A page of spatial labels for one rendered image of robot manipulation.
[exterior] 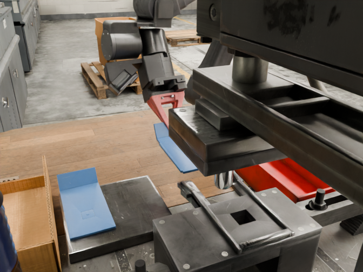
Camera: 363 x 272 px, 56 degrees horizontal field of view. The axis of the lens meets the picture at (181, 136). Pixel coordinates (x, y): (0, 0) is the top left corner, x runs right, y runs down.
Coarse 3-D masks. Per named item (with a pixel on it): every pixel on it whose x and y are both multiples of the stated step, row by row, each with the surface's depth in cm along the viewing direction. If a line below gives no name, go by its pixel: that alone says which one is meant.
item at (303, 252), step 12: (240, 216) 48; (156, 240) 46; (300, 240) 44; (312, 240) 45; (156, 252) 47; (276, 252) 43; (288, 252) 44; (300, 252) 45; (312, 252) 46; (168, 264) 42; (240, 264) 41; (252, 264) 42; (264, 264) 47; (276, 264) 44; (288, 264) 45; (300, 264) 46; (312, 264) 47
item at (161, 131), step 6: (156, 126) 67; (162, 126) 67; (156, 132) 67; (162, 132) 67; (168, 132) 68; (156, 138) 67; (162, 138) 67; (168, 138) 67; (162, 144) 65; (168, 144) 65; (174, 144) 64; (168, 150) 62; (174, 150) 62; (180, 150) 62; (174, 156) 60; (180, 156) 60; (180, 162) 58; (186, 162) 58; (186, 168) 56; (192, 168) 56
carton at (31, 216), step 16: (16, 176) 65; (32, 176) 66; (48, 176) 64; (16, 192) 65; (32, 192) 65; (48, 192) 54; (16, 208) 61; (32, 208) 61; (48, 208) 50; (16, 224) 57; (32, 224) 57; (48, 224) 57; (16, 240) 54; (32, 240) 54; (48, 240) 54; (32, 256) 44; (48, 256) 45
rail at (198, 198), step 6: (192, 192) 51; (192, 198) 51; (198, 198) 49; (192, 204) 52; (198, 204) 49; (204, 204) 48; (210, 210) 47; (210, 216) 46; (216, 222) 45; (222, 228) 44; (228, 234) 43; (228, 240) 42; (234, 246) 41; (240, 252) 40
